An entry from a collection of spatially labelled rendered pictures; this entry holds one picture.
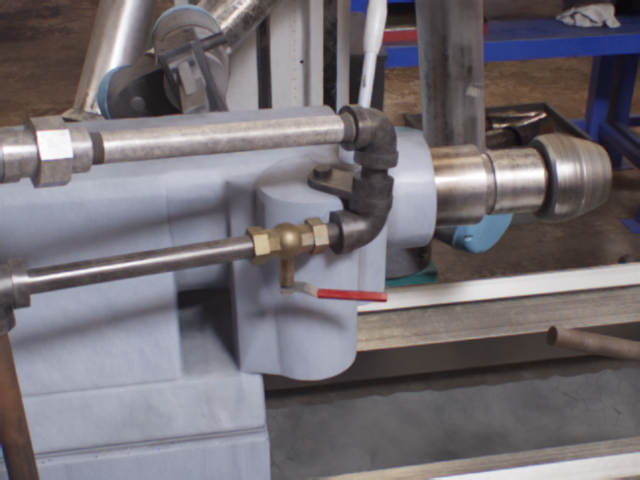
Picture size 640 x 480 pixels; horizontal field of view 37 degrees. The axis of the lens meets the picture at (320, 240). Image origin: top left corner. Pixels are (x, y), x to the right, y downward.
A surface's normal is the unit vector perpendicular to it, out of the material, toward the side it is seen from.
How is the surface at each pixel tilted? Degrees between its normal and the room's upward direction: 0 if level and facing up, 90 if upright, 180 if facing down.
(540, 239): 0
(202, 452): 90
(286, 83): 90
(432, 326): 0
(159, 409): 62
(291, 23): 90
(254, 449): 90
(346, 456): 5
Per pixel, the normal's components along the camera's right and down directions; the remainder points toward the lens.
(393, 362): 0.18, 0.48
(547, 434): -0.14, -0.85
